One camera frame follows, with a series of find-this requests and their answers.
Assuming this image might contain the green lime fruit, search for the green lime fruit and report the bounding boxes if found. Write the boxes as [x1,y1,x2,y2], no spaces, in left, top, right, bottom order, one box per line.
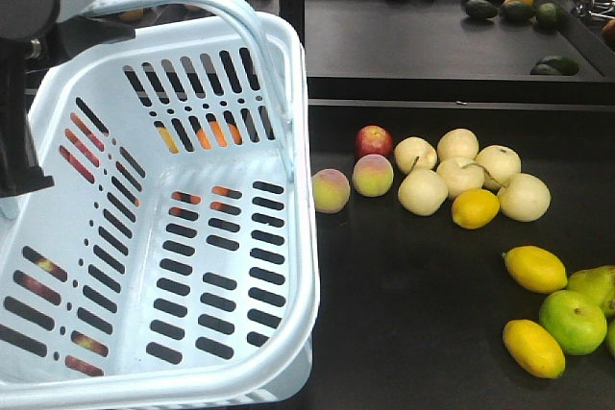
[539,290,607,356]

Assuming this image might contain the yellow lemon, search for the yellow lemon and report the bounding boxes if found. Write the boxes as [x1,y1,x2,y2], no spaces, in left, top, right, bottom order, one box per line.
[451,188,500,229]

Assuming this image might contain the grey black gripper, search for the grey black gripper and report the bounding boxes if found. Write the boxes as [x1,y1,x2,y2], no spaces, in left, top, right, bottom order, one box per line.
[1,0,135,198]

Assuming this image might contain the light blue plastic basket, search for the light blue plastic basket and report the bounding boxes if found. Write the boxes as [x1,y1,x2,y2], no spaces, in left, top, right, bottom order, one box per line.
[1,0,319,409]

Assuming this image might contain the red apple by peaches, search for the red apple by peaches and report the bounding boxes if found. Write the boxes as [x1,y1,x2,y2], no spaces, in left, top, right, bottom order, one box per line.
[355,125,393,159]

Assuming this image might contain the black wooden fruit stand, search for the black wooden fruit stand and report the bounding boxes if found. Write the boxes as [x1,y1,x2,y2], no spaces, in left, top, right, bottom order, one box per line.
[18,0,615,410]

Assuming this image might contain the peach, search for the peach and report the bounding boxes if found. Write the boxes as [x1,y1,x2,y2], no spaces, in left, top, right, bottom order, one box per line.
[352,154,394,198]
[312,168,351,214]

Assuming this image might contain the peach right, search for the peach right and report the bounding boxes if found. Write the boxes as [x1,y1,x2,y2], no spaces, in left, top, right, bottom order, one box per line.
[352,154,394,198]

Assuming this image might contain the peach left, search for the peach left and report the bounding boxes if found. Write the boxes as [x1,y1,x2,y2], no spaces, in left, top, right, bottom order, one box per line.
[312,168,351,214]

